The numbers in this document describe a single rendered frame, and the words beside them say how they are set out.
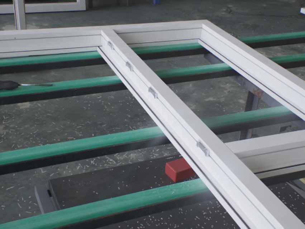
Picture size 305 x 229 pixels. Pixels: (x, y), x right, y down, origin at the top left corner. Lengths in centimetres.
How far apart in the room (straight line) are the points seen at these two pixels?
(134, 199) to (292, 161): 40
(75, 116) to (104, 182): 159
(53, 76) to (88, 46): 189
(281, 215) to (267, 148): 23
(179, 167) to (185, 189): 48
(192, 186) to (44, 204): 56
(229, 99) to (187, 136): 231
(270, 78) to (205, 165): 54
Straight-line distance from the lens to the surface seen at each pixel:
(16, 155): 112
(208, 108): 326
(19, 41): 166
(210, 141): 106
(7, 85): 140
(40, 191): 150
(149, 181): 149
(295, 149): 114
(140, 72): 137
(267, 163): 111
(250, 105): 172
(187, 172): 150
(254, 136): 177
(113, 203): 97
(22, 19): 373
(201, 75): 162
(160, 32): 180
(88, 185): 146
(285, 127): 251
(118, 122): 297
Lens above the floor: 148
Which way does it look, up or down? 28 degrees down
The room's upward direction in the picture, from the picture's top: 5 degrees clockwise
